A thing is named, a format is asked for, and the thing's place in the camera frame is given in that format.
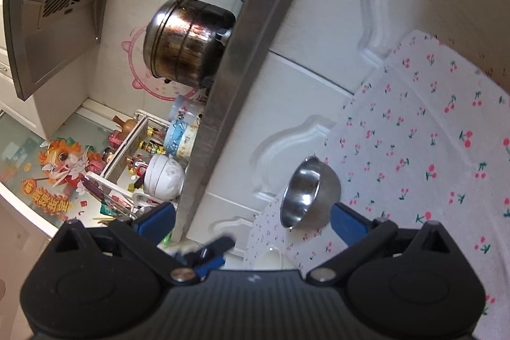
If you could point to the stainless steel bowl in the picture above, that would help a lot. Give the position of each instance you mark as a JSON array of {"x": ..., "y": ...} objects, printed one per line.
[{"x": 312, "y": 190}]

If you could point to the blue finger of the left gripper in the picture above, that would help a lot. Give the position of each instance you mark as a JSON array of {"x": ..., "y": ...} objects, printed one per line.
[{"x": 208, "y": 257}]

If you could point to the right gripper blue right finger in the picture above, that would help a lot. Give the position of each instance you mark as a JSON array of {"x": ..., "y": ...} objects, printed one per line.
[{"x": 364, "y": 239}]

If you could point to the white utensil holder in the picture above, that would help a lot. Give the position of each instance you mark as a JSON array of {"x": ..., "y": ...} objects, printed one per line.
[{"x": 122, "y": 202}]

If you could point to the blue patterned container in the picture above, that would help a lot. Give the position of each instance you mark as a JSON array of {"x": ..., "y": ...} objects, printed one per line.
[{"x": 185, "y": 119}]

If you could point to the steel steamer pot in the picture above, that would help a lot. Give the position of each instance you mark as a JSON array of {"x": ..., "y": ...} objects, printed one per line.
[{"x": 185, "y": 41}]

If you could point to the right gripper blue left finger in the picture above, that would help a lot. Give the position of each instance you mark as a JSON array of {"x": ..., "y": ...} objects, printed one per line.
[{"x": 138, "y": 239}]

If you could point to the white spice rack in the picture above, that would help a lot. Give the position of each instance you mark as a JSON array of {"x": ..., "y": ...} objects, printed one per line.
[{"x": 116, "y": 168}]

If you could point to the stacked white ceramic bowls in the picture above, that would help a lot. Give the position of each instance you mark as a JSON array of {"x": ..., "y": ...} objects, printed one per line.
[{"x": 164, "y": 178}]

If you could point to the dragon window sticker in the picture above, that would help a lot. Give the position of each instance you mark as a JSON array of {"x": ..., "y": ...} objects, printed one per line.
[{"x": 63, "y": 163}]

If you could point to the cherry pattern tablecloth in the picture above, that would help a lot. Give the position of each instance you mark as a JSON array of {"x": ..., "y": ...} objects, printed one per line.
[{"x": 425, "y": 138}]

